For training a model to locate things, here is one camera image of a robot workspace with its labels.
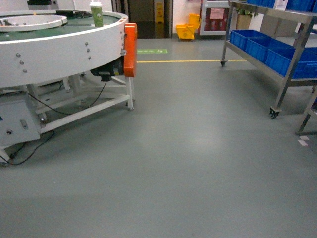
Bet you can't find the yellow mop bucket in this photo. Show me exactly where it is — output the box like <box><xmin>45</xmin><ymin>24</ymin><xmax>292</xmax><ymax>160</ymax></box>
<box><xmin>176</xmin><ymin>13</ymin><xmax>201</xmax><ymax>41</ymax></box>

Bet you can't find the red fire extinguisher cabinet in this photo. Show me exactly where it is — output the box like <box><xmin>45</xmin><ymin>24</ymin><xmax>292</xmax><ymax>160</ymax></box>
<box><xmin>199</xmin><ymin>0</ymin><xmax>229</xmax><ymax>36</ymax></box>

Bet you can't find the black power cable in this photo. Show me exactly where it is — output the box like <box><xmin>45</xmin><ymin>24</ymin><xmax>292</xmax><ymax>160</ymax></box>
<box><xmin>0</xmin><ymin>80</ymin><xmax>107</xmax><ymax>166</ymax></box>

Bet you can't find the white round conveyor machine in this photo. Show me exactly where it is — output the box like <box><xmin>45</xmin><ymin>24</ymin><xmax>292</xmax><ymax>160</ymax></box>
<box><xmin>0</xmin><ymin>0</ymin><xmax>135</xmax><ymax>166</ymax></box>

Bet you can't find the potted green plant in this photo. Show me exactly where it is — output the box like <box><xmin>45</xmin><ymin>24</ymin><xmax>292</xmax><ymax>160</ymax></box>
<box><xmin>236</xmin><ymin>8</ymin><xmax>258</xmax><ymax>30</ymax></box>

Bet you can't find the yellow wet floor sign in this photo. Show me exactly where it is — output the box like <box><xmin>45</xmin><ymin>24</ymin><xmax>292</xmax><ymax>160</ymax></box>
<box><xmin>154</xmin><ymin>1</ymin><xmax>164</xmax><ymax>23</ymax></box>

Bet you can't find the blue shelf bin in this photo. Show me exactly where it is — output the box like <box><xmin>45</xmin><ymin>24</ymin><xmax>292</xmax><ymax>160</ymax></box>
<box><xmin>230</xmin><ymin>30</ymin><xmax>270</xmax><ymax>50</ymax></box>
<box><xmin>265</xmin><ymin>48</ymin><xmax>317</xmax><ymax>79</ymax></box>
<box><xmin>245</xmin><ymin>37</ymin><xmax>293</xmax><ymax>63</ymax></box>

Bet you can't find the orange motor guard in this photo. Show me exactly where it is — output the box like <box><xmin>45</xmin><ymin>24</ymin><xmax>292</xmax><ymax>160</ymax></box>
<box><xmin>123</xmin><ymin>23</ymin><xmax>138</xmax><ymax>77</ymax></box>

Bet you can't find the green drink cup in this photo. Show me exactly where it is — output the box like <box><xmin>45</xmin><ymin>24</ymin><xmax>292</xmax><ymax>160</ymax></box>
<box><xmin>90</xmin><ymin>0</ymin><xmax>104</xmax><ymax>27</ymax></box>

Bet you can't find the white cardboard box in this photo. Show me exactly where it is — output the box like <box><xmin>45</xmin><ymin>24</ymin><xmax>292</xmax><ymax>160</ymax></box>
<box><xmin>273</xmin><ymin>0</ymin><xmax>288</xmax><ymax>10</ymax></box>

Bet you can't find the stainless steel shelf cart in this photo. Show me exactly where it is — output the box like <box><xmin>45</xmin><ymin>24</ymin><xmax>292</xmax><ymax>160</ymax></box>
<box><xmin>220</xmin><ymin>0</ymin><xmax>317</xmax><ymax>136</ymax></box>

